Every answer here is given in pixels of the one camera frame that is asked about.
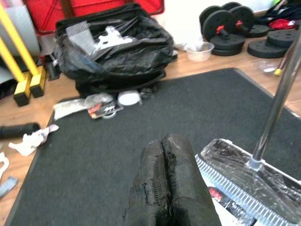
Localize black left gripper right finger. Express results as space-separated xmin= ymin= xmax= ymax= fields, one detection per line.
xmin=163 ymin=134 xmax=223 ymax=226

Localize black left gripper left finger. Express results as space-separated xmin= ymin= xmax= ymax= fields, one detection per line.
xmin=123 ymin=138 xmax=174 ymax=226

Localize broom with white handle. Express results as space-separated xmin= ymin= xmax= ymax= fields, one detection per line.
xmin=194 ymin=28 xmax=301 ymax=226

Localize black floor mat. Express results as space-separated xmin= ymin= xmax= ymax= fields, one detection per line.
xmin=4 ymin=67 xmax=301 ymax=226

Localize orange black packet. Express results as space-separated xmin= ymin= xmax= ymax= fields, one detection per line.
xmin=87 ymin=103 xmax=125 ymax=120

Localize white round lid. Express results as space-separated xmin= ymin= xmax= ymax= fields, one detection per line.
xmin=117 ymin=89 xmax=142 ymax=107

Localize clear plastic container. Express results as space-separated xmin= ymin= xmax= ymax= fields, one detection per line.
xmin=84 ymin=92 xmax=114 ymax=107

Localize silver plastic wrapper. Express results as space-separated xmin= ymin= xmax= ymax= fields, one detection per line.
xmin=53 ymin=97 xmax=88 ymax=121

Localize black rubbish bag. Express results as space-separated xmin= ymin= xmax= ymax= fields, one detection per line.
xmin=53 ymin=2 xmax=175 ymax=98

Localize clear plastic bowl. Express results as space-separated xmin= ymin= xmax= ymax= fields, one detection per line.
xmin=185 ymin=41 xmax=215 ymax=62

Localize white plastic bag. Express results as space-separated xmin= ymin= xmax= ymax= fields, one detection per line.
xmin=174 ymin=32 xmax=205 ymax=52

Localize flat grey plastic piece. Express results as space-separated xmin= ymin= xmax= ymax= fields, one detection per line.
xmin=0 ymin=176 xmax=20 ymax=199

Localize thin black foam roller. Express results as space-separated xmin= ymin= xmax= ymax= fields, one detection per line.
xmin=0 ymin=122 xmax=41 ymax=140

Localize small clear bottle yellow cap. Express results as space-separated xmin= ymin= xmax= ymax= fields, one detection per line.
xmin=258 ymin=60 xmax=283 ymax=77

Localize black weight plate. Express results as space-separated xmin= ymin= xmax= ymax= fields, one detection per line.
xmin=267 ymin=29 xmax=301 ymax=48
xmin=210 ymin=33 xmax=246 ymax=57
xmin=246 ymin=39 xmax=289 ymax=59
xmin=248 ymin=23 xmax=270 ymax=38

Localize white crumpled tissue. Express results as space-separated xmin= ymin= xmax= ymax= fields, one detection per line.
xmin=95 ymin=25 xmax=138 ymax=49

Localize black dumbbell red collars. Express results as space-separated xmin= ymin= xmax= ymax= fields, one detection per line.
xmin=199 ymin=1 xmax=256 ymax=44

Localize red metal cart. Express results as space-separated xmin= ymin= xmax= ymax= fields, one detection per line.
xmin=22 ymin=0 xmax=165 ymax=36

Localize red cloth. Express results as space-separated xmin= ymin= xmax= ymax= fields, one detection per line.
xmin=269 ymin=18 xmax=297 ymax=30

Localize large grey padded cushion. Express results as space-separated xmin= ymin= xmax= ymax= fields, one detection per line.
xmin=0 ymin=4 xmax=41 ymax=57

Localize white long-handled dustpan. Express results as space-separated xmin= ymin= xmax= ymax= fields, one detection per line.
xmin=206 ymin=186 xmax=259 ymax=226

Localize white plastic ring piece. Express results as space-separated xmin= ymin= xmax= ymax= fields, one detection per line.
xmin=0 ymin=152 xmax=10 ymax=181

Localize yellow metal frame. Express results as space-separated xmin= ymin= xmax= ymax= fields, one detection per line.
xmin=0 ymin=3 xmax=47 ymax=107

